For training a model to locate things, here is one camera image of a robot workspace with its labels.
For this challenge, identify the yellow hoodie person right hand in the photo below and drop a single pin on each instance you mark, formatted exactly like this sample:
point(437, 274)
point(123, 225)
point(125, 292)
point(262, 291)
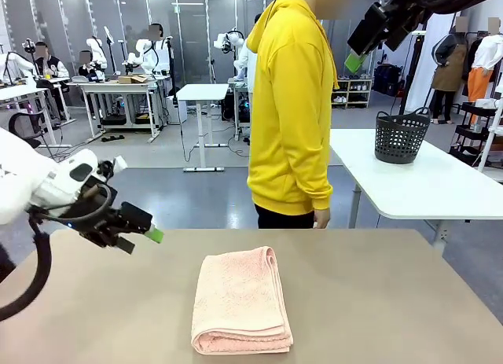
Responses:
point(322, 218)

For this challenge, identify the tall white reflector panel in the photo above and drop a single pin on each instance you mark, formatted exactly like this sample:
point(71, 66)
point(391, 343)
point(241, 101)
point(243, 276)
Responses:
point(428, 65)

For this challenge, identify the seated person in varsity jacket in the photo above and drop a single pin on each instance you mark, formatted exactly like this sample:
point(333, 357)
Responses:
point(51, 65)

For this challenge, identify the black suitcase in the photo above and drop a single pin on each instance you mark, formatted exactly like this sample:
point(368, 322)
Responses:
point(387, 79)

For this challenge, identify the pink terry towel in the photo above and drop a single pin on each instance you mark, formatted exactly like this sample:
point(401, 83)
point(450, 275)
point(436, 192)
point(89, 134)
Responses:
point(239, 301)

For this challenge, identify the long white work desk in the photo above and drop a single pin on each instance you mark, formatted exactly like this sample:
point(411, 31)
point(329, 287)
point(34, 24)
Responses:
point(23, 93)

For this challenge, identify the seated person in dark top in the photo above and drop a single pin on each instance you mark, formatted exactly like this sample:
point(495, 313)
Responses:
point(90, 67)

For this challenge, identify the person in yellow hoodie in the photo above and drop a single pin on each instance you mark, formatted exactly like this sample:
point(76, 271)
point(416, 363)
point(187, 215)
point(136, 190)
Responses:
point(287, 104)

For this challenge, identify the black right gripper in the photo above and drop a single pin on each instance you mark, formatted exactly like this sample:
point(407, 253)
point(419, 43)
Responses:
point(401, 6)

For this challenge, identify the mannequin with orange trousers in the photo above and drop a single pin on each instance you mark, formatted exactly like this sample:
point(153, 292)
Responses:
point(481, 73)

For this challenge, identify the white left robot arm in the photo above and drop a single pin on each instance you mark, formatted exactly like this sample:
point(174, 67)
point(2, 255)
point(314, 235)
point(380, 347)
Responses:
point(15, 175)

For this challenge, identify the white metal rack frame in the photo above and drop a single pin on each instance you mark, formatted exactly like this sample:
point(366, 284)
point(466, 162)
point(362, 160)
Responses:
point(491, 136)

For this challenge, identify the brown cardboard box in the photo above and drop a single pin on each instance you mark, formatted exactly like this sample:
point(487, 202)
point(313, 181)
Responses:
point(131, 79)

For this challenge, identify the black office chair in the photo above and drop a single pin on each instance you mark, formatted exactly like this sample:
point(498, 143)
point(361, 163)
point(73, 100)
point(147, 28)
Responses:
point(23, 124)

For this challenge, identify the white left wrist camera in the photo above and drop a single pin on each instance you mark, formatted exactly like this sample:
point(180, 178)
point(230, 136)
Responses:
point(119, 163)

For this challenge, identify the person in white top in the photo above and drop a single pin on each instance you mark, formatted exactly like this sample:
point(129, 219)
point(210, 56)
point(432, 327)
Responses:
point(245, 65)

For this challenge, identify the small white standing desk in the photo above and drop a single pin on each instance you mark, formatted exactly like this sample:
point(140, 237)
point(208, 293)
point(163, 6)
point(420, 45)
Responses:
point(202, 92)

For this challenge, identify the person in brown coat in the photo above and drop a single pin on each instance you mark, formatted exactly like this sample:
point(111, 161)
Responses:
point(448, 69)

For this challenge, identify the black shelf trolley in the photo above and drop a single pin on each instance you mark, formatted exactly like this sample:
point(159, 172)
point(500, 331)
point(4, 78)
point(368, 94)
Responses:
point(467, 134)

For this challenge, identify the white desk with equipment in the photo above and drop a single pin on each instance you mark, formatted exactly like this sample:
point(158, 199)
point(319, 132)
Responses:
point(118, 87)

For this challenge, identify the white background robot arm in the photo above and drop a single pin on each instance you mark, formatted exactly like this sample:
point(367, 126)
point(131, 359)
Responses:
point(230, 39)
point(96, 49)

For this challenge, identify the yellow sleeved right forearm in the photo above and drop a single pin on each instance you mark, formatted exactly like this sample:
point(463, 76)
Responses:
point(319, 179)

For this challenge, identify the black perforated laundry basket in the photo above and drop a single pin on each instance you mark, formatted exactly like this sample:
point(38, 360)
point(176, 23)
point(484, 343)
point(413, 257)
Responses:
point(401, 140)

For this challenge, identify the low wooden shoe rack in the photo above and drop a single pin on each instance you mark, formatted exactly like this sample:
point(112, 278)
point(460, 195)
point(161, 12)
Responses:
point(353, 93)

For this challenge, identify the white table with grey legs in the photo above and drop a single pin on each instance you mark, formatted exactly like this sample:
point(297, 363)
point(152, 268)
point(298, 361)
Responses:
point(432, 183)

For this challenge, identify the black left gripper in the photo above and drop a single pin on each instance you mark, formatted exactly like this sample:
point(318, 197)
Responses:
point(98, 228)

